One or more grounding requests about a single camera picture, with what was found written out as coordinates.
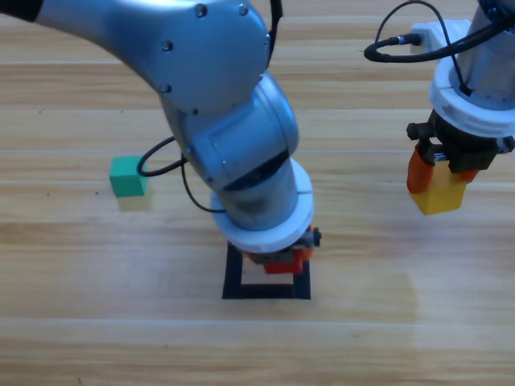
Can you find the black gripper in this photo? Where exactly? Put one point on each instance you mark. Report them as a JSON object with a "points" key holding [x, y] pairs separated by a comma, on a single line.
{"points": [[466, 153], [311, 239]]}

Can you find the red wooden cube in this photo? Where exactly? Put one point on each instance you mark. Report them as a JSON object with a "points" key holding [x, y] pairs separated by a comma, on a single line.
{"points": [[279, 267]]}

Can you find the yellow wooden cube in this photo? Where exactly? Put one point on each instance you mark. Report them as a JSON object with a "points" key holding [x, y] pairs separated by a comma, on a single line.
{"points": [[442, 197]]}

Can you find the green wooden cube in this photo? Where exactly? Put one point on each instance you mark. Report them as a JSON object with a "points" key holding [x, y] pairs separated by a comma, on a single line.
{"points": [[126, 181]]}

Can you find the black tape square outline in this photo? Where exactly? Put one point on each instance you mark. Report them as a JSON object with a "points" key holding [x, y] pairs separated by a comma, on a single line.
{"points": [[233, 281]]}

